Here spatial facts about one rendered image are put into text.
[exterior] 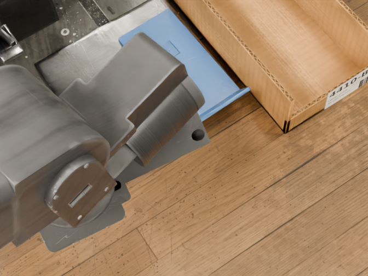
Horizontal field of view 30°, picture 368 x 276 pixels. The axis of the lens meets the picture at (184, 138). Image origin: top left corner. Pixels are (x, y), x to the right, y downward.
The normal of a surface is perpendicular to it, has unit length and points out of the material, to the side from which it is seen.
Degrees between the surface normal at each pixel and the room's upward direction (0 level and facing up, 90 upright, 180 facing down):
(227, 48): 90
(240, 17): 0
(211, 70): 0
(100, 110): 8
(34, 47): 0
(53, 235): 30
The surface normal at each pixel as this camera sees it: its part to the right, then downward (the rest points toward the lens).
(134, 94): -0.14, -0.35
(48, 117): 0.28, -0.70
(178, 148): 0.22, -0.02
